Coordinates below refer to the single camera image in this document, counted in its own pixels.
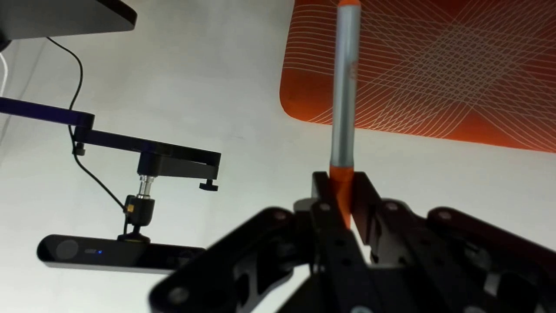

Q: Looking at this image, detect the black stereo camera bar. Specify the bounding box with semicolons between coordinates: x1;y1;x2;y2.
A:
37;236;202;272

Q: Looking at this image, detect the black camera cable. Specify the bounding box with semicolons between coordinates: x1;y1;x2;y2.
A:
45;36;129;215

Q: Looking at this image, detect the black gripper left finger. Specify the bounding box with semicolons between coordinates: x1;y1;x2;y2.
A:
311;173;346;232

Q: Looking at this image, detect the orange and grey marker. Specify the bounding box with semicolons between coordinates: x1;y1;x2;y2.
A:
330;0;362;227

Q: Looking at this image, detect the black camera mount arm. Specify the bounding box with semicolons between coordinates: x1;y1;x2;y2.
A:
0;98;221;243

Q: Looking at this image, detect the orange patterned sofa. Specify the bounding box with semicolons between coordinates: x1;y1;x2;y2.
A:
280;0;556;156

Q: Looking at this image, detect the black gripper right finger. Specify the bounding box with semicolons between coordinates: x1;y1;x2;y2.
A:
351;173;383;236

